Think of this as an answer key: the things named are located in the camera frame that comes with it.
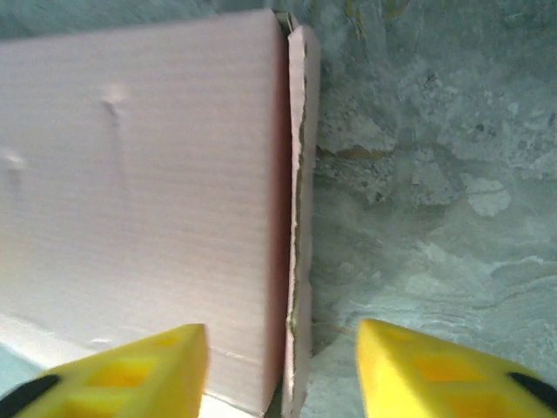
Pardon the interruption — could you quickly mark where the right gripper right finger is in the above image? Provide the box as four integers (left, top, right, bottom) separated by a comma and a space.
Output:
355, 318, 557, 418

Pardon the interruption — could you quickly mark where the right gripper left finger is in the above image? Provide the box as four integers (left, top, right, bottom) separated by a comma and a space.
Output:
0, 322, 210, 418

